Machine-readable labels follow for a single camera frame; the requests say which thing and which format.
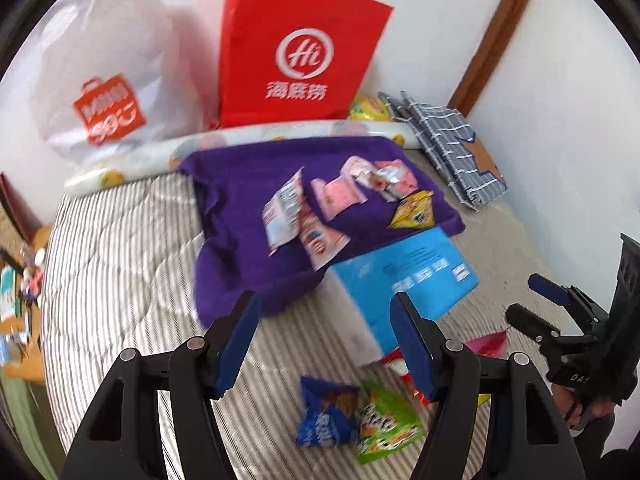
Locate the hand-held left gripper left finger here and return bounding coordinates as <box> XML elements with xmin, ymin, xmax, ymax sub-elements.
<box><xmin>60</xmin><ymin>290</ymin><xmax>261</xmax><ymax>480</ymax></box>

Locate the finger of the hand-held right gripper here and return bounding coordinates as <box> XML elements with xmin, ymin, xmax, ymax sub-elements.
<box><xmin>528</xmin><ymin>273</ymin><xmax>581</xmax><ymax>311</ymax></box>
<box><xmin>505</xmin><ymin>303</ymin><xmax>562</xmax><ymax>345</ymax></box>

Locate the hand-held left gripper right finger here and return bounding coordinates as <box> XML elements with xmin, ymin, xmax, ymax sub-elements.
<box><xmin>390</xmin><ymin>292</ymin><xmax>583</xmax><ymax>480</ymax></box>

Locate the blue tissue box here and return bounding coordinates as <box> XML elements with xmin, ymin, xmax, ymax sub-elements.
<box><xmin>320</xmin><ymin>226</ymin><xmax>480</xmax><ymax>367</ymax></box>

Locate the white red cartoon snack packet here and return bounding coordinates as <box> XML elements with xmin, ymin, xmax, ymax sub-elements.
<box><xmin>299</xmin><ymin>209</ymin><xmax>352</xmax><ymax>272</ymax></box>

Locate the white pink barcode snack packet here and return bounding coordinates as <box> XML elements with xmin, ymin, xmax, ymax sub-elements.
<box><xmin>262</xmin><ymin>167</ymin><xmax>306</xmax><ymax>251</ymax></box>

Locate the small yellow snack packet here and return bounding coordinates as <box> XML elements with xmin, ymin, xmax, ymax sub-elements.
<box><xmin>387</xmin><ymin>190</ymin><xmax>435</xmax><ymax>230</ymax></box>

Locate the pink silver snack packet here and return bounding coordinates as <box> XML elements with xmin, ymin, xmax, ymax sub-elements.
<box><xmin>370</xmin><ymin>159</ymin><xmax>418</xmax><ymax>203</ymax></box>

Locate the person's right forearm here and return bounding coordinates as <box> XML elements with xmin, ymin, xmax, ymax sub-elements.
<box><xmin>575</xmin><ymin>412</ymin><xmax>640</xmax><ymax>480</ymax></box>

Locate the person's right hand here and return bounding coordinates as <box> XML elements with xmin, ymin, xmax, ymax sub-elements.
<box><xmin>554</xmin><ymin>386</ymin><xmax>614</xmax><ymax>431</ymax></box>

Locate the magenta snack packet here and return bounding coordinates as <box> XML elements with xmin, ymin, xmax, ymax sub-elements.
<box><xmin>467</xmin><ymin>330</ymin><xmax>509</xmax><ymax>359</ymax></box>

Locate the green snack packet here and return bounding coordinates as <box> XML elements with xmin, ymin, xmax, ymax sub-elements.
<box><xmin>356</xmin><ymin>380</ymin><xmax>427</xmax><ymax>466</ymax></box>

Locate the purple towel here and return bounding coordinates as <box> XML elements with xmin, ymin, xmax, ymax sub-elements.
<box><xmin>177</xmin><ymin>135</ymin><xmax>463</xmax><ymax>328</ymax></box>

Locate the blue snack packet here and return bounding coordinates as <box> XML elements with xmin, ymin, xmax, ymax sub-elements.
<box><xmin>295</xmin><ymin>376</ymin><xmax>361</xmax><ymax>448</ymax></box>

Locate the striped quilted mattress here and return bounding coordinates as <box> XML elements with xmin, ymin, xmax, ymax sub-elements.
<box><xmin>40</xmin><ymin>155</ymin><xmax>551</xmax><ymax>480</ymax></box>

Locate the navy checkered fabric bag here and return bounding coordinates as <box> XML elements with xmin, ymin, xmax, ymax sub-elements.
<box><xmin>377</xmin><ymin>91</ymin><xmax>508</xmax><ymax>211</ymax></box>

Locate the rolled patterned mat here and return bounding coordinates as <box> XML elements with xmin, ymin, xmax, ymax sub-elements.
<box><xmin>64</xmin><ymin>119</ymin><xmax>420</xmax><ymax>197</ymax></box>

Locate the wooden nightstand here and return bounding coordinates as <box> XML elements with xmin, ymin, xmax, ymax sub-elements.
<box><xmin>0</xmin><ymin>225</ymin><xmax>52</xmax><ymax>386</ymax></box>

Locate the teal box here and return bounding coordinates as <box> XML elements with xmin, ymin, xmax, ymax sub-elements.
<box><xmin>0</xmin><ymin>265</ymin><xmax>19</xmax><ymax>322</ymax></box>

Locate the yellow snack bag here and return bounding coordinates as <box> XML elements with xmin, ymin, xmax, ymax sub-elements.
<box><xmin>347</xmin><ymin>94</ymin><xmax>391</xmax><ymax>123</ymax></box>

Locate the red framed picture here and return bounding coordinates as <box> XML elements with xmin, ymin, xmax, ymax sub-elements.
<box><xmin>0</xmin><ymin>172</ymin><xmax>42</xmax><ymax>242</ymax></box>

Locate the red paper bag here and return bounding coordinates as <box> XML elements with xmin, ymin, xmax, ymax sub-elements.
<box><xmin>217</xmin><ymin>0</ymin><xmax>395</xmax><ymax>130</ymax></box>

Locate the white plastic shopping bag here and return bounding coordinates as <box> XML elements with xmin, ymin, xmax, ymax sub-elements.
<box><xmin>27</xmin><ymin>0</ymin><xmax>221</xmax><ymax>163</ymax></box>

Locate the brown wooden door frame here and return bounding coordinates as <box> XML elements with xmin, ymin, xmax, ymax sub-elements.
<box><xmin>447</xmin><ymin>0</ymin><xmax>543</xmax><ymax>116</ymax></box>

